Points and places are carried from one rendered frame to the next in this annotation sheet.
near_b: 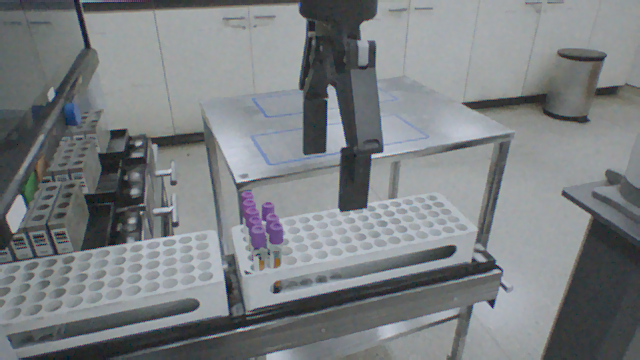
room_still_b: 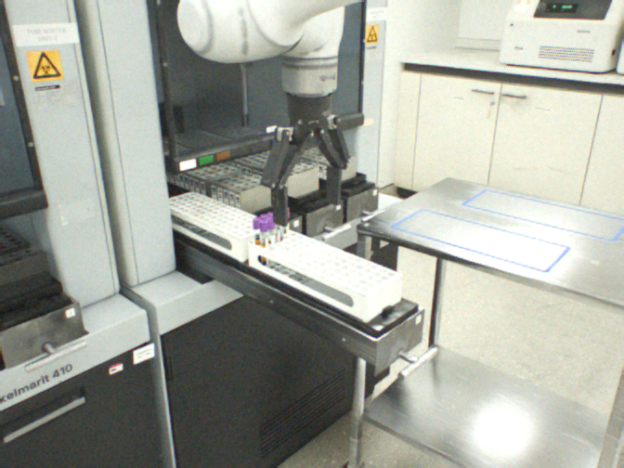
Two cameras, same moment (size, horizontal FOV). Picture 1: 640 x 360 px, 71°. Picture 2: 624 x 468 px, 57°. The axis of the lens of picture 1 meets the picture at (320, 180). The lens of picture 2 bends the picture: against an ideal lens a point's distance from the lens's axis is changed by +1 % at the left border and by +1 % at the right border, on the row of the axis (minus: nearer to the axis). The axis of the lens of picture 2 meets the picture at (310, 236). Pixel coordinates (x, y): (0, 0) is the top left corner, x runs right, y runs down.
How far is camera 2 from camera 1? 0.86 m
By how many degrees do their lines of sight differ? 54
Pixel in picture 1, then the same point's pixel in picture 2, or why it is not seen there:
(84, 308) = (198, 220)
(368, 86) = (277, 151)
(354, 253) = (295, 263)
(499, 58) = not seen: outside the picture
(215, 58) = not seen: outside the picture
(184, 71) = (611, 168)
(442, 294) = (335, 329)
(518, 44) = not seen: outside the picture
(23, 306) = (189, 211)
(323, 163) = (422, 242)
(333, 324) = (276, 302)
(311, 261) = (276, 253)
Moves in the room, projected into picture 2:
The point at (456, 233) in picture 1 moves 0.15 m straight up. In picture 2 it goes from (353, 289) to (357, 202)
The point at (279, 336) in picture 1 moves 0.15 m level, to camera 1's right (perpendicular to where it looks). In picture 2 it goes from (253, 289) to (288, 327)
